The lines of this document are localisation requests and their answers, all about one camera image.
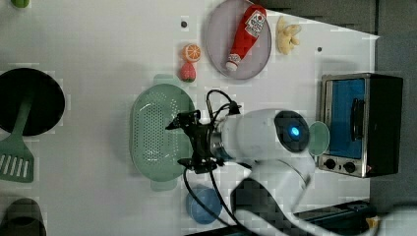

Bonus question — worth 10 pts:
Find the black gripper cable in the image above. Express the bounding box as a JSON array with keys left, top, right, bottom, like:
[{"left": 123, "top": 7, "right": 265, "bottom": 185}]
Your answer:
[{"left": 182, "top": 88, "right": 260, "bottom": 236}]

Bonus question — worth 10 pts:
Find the dark grey cup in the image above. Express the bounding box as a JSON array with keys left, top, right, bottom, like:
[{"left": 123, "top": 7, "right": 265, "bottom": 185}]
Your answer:
[{"left": 0, "top": 198, "right": 46, "bottom": 236}]

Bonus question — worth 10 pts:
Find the light green mug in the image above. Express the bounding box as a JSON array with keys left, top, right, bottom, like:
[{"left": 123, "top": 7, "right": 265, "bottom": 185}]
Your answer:
[{"left": 309, "top": 121, "right": 330, "bottom": 156}]

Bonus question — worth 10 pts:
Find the yellow red object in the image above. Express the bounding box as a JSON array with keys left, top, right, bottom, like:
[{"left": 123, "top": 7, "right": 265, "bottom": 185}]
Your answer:
[{"left": 366, "top": 216, "right": 381, "bottom": 229}]

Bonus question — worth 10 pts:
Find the grey round plate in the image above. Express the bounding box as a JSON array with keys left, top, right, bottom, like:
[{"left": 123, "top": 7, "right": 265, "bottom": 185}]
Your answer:
[{"left": 205, "top": 0, "right": 271, "bottom": 80}]

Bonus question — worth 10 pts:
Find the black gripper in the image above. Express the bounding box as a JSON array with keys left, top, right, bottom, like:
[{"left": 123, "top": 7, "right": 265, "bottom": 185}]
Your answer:
[{"left": 165, "top": 110, "right": 217, "bottom": 174}]

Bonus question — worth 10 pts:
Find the black round pan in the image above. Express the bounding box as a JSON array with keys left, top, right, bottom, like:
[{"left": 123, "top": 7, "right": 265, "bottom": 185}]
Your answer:
[{"left": 0, "top": 68, "right": 65, "bottom": 137}]

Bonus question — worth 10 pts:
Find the red ketchup bottle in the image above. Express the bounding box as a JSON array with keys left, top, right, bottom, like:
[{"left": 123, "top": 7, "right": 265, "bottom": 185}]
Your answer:
[{"left": 225, "top": 4, "right": 267, "bottom": 72}]

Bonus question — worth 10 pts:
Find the silver black toaster oven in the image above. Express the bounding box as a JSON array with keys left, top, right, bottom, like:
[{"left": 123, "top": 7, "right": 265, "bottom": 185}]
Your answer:
[{"left": 318, "top": 73, "right": 403, "bottom": 178}]

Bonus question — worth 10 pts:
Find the pink strawberry toy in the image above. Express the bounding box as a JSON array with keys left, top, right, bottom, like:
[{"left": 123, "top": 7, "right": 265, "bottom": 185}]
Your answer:
[{"left": 179, "top": 62, "right": 197, "bottom": 83}]

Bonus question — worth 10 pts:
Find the blue metal table frame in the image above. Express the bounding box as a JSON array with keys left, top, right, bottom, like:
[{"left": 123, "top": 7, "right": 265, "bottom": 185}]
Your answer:
[{"left": 187, "top": 201, "right": 376, "bottom": 236}]

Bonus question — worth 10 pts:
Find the green oval plastic strainer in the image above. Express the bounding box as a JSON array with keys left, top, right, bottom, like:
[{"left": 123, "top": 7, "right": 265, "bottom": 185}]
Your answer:
[{"left": 129, "top": 74, "right": 195, "bottom": 192}]

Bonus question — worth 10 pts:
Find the green slotted spatula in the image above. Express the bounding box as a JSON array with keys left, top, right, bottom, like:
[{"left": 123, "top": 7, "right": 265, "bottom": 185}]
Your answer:
[{"left": 0, "top": 96, "right": 34, "bottom": 183}]

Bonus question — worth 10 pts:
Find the blue plastic cup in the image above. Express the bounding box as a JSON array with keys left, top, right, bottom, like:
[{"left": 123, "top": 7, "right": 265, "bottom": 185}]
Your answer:
[{"left": 186, "top": 185, "right": 222, "bottom": 224}]

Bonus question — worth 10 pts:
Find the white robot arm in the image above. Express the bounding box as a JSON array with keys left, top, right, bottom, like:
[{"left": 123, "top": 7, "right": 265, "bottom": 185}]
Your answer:
[{"left": 166, "top": 108, "right": 341, "bottom": 236}]

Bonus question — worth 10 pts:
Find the green round toy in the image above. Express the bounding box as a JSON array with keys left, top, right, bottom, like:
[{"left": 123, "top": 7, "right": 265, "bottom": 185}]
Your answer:
[{"left": 11, "top": 0, "right": 30, "bottom": 8}]

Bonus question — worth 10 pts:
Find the orange slice toy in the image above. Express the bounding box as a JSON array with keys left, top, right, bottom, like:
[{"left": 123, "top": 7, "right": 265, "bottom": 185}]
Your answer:
[{"left": 182, "top": 43, "right": 202, "bottom": 63}]

